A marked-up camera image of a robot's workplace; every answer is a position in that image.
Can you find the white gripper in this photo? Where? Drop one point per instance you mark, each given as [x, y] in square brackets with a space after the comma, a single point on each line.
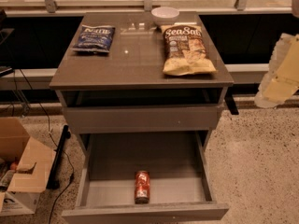
[281, 78]

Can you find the red coke can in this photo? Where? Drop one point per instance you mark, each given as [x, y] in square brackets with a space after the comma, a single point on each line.
[142, 187]

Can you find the closed grey top drawer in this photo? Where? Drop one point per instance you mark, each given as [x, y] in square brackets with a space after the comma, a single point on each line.
[142, 119]

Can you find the grey drawer cabinet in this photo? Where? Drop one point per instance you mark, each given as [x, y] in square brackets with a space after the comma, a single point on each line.
[132, 73]

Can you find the open grey middle drawer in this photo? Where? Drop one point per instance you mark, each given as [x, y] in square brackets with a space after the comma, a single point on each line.
[179, 185]

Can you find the yellow brown SeaSalt chip bag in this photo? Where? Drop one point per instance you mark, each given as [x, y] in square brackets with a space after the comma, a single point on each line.
[185, 51]

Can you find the white bowl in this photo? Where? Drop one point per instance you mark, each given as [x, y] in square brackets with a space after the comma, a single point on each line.
[164, 15]

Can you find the blue Kettle chip bag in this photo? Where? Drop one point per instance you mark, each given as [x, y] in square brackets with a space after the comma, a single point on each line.
[95, 39]

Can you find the black bar on floor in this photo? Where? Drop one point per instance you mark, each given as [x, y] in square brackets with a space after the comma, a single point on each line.
[53, 182]

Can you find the open cardboard box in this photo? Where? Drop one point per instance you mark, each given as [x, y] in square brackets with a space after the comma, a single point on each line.
[32, 162]

